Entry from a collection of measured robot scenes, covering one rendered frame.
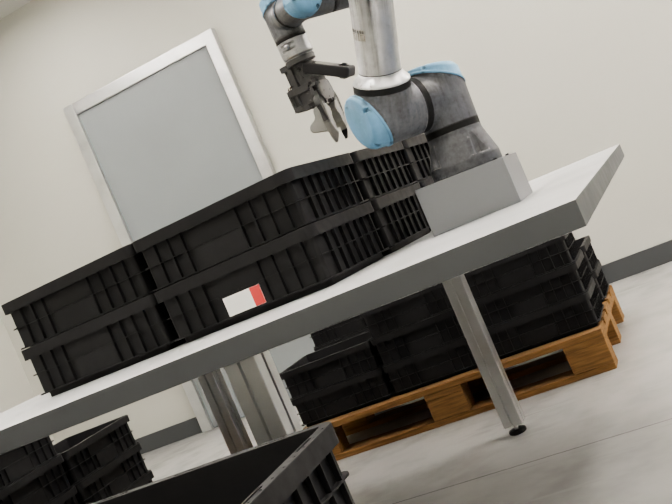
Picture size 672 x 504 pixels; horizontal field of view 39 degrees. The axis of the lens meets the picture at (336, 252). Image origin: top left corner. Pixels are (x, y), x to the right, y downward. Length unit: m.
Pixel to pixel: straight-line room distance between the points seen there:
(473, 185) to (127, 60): 4.06
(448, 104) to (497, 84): 3.08
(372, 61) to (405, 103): 0.11
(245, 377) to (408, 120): 0.64
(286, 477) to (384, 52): 1.10
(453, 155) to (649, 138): 3.09
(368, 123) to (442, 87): 0.18
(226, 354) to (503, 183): 0.69
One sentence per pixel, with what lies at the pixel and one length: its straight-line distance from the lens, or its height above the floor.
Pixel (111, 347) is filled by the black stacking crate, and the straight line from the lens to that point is 2.06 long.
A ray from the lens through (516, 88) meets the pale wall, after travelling 5.02.
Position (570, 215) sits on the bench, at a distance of 1.34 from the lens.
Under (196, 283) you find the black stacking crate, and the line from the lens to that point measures 1.89.
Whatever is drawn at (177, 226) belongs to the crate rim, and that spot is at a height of 0.92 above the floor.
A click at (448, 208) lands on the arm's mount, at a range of 1.94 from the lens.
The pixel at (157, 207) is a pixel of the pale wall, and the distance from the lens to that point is 5.70.
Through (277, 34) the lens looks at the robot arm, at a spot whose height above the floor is 1.25.
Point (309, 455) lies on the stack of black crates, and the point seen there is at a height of 0.58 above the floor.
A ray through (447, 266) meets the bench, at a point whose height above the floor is 0.68.
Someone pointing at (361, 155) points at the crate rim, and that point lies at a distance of 2.04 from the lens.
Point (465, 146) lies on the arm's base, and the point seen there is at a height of 0.84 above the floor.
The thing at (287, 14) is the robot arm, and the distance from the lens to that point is 2.15.
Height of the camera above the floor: 0.79
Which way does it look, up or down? 1 degrees down
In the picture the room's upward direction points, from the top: 23 degrees counter-clockwise
